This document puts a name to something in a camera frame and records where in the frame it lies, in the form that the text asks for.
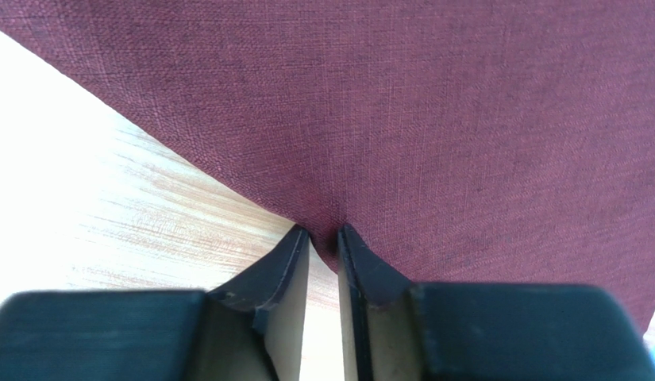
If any dark red cloth napkin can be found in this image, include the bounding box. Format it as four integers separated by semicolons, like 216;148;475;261
0;1;655;331

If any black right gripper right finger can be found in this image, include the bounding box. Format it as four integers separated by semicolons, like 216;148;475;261
337;225;424;380

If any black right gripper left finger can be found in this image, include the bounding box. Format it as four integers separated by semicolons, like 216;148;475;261
208;225;310;380

